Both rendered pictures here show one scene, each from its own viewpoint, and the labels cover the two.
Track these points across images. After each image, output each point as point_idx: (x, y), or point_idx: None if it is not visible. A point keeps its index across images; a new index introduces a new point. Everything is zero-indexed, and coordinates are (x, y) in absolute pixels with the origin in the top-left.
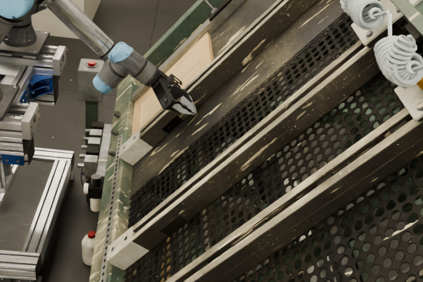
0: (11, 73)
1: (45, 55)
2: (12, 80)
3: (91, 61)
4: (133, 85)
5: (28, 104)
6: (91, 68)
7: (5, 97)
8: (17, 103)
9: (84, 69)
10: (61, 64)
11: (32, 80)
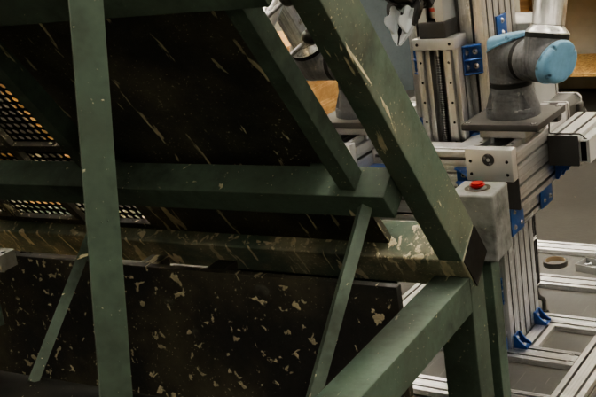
0: (464, 144)
1: (481, 141)
2: (442, 145)
3: (481, 182)
4: (405, 225)
5: (350, 141)
6: (465, 187)
7: (352, 120)
8: (356, 137)
9: (464, 183)
10: (475, 164)
11: (464, 167)
